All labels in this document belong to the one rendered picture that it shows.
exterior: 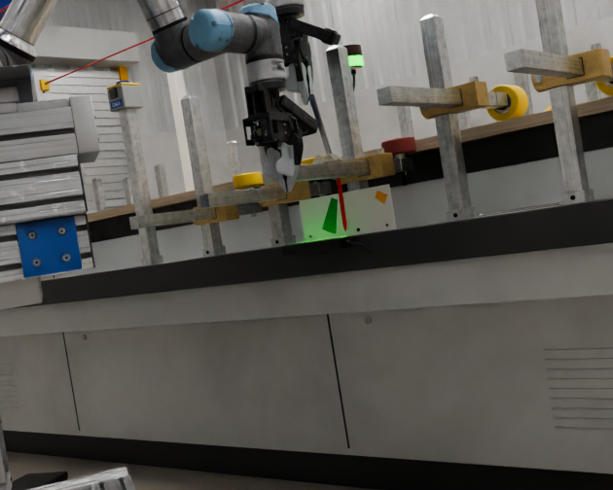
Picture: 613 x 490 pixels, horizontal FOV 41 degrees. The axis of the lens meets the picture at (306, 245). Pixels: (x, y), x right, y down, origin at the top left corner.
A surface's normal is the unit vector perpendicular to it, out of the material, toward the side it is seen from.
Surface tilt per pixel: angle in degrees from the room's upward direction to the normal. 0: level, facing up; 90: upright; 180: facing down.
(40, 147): 90
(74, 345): 90
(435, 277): 90
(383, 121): 90
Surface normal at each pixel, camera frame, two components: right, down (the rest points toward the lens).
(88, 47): 0.73, -0.11
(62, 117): 0.30, -0.03
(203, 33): -0.67, 0.11
